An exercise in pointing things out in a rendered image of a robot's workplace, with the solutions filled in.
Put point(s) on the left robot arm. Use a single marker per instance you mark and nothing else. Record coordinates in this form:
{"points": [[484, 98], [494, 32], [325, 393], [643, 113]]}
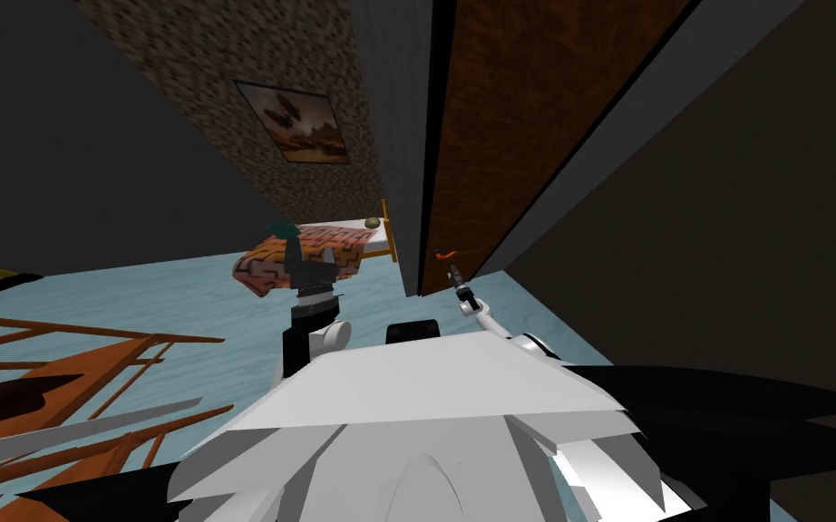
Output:
{"points": [[302, 341]]}

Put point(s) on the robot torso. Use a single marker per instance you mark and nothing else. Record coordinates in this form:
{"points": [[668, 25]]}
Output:
{"points": [[418, 391]]}

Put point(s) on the brown wooden chair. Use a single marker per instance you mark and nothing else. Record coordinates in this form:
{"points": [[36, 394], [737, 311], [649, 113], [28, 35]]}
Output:
{"points": [[62, 377]]}

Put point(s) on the wooden bed with patterned blanket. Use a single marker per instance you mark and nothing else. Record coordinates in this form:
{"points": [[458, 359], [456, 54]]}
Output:
{"points": [[345, 243]]}

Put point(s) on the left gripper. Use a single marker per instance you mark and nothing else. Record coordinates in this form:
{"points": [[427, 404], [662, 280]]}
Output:
{"points": [[312, 275]]}

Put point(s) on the framed butterfly picture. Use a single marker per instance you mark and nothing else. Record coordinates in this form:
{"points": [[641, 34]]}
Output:
{"points": [[302, 123]]}

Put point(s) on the brown wooden door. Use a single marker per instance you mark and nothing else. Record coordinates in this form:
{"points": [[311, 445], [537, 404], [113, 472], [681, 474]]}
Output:
{"points": [[527, 116]]}

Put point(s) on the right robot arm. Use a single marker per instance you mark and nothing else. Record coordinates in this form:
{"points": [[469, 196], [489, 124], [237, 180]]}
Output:
{"points": [[715, 435]]}

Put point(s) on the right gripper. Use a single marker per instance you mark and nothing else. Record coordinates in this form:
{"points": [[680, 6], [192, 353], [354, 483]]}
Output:
{"points": [[464, 291]]}

